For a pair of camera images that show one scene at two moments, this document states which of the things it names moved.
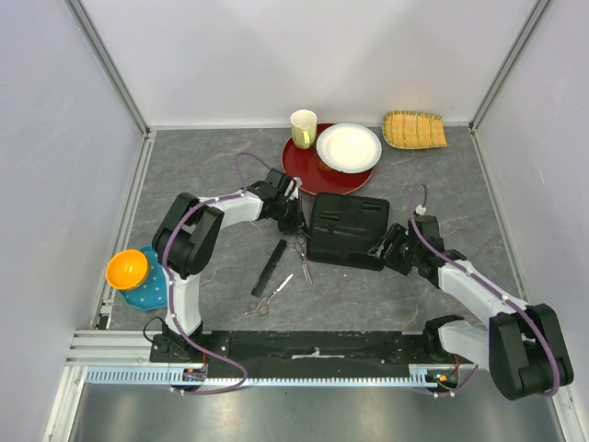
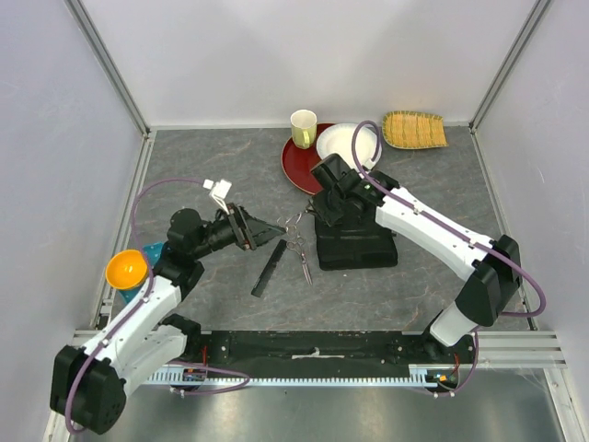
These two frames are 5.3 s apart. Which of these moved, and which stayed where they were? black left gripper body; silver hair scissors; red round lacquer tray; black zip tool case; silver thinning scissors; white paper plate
Moved: silver hair scissors; black left gripper body
Stayed: red round lacquer tray; silver thinning scissors; white paper plate; black zip tool case
